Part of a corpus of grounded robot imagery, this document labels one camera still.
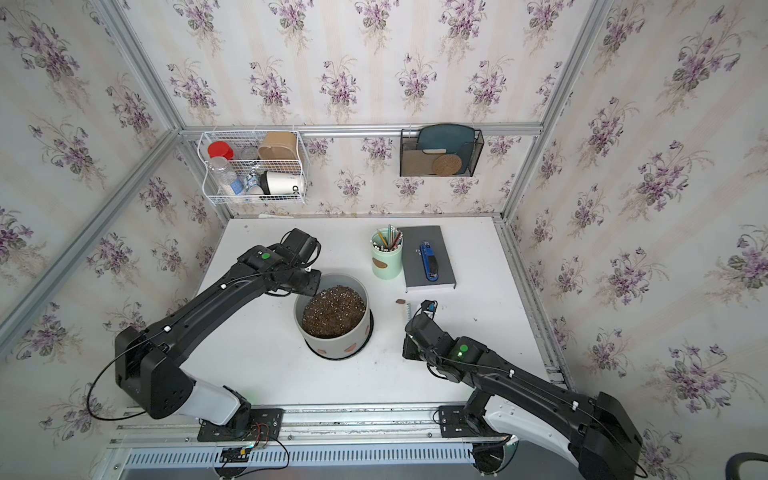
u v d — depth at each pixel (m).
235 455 0.71
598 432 0.40
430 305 0.74
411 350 0.69
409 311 0.84
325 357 0.82
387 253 0.91
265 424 0.72
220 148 0.93
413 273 0.99
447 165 0.98
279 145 0.88
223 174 0.90
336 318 0.82
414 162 0.97
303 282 0.70
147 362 0.40
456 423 0.73
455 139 0.93
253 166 0.93
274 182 0.92
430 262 0.98
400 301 0.96
